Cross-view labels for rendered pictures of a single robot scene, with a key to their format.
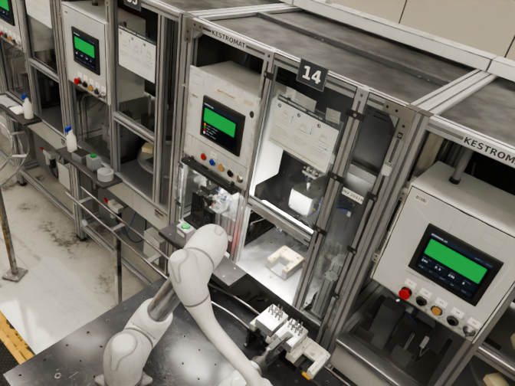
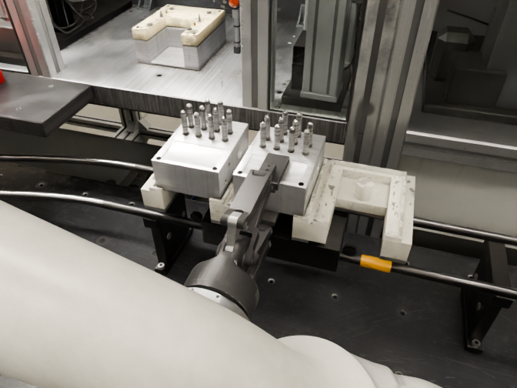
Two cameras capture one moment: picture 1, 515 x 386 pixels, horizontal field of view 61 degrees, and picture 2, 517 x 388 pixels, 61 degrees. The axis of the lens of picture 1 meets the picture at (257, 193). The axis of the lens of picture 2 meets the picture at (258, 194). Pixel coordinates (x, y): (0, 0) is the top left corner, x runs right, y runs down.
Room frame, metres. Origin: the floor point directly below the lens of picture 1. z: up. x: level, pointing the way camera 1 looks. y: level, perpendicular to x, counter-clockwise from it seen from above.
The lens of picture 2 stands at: (0.85, -0.10, 1.27)
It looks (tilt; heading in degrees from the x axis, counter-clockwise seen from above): 40 degrees down; 343
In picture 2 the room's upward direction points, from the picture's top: straight up
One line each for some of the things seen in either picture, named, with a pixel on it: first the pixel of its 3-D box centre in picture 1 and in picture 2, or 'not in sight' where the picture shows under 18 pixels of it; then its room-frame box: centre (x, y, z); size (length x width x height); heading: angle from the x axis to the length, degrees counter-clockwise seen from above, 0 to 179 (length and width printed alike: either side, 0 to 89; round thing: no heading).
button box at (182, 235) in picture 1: (185, 234); not in sight; (1.76, 0.33, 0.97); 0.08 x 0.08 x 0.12; 56
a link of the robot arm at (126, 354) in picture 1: (124, 356); not in sight; (1.08, 0.41, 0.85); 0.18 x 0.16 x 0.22; 168
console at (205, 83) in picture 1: (234, 122); not in sight; (1.90, 0.17, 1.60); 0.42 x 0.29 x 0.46; 56
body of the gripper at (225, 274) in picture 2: (262, 361); (228, 277); (1.14, -0.16, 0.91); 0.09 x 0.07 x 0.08; 145
